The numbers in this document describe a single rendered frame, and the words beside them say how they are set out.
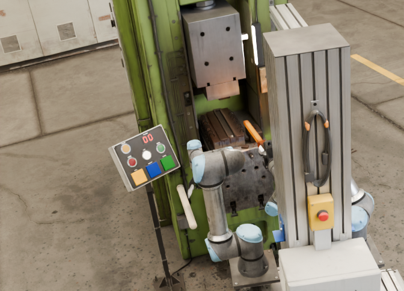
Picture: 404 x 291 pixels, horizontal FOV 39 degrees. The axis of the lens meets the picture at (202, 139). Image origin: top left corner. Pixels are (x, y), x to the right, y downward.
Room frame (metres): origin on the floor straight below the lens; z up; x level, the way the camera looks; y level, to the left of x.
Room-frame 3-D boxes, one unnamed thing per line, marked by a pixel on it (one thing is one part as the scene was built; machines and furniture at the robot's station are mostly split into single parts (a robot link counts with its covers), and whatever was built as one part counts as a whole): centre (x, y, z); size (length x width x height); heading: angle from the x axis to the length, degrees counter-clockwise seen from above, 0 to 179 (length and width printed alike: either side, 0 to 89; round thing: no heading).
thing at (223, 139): (3.30, -0.14, 0.96); 0.42 x 0.20 x 0.09; 8
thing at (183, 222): (3.15, 0.21, 0.36); 0.09 x 0.07 x 0.12; 98
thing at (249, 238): (2.09, -0.14, 0.98); 0.13 x 0.12 x 0.14; 98
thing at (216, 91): (3.30, -0.14, 1.32); 0.42 x 0.20 x 0.10; 8
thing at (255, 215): (3.31, -0.19, 0.23); 0.55 x 0.37 x 0.47; 8
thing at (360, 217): (2.09, -0.65, 0.98); 0.13 x 0.12 x 0.14; 151
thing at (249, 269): (2.09, -0.15, 0.87); 0.15 x 0.15 x 0.10
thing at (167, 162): (2.88, 0.22, 1.01); 0.07 x 0.05 x 0.07; 123
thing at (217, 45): (3.30, -0.18, 1.56); 0.42 x 0.39 x 0.40; 8
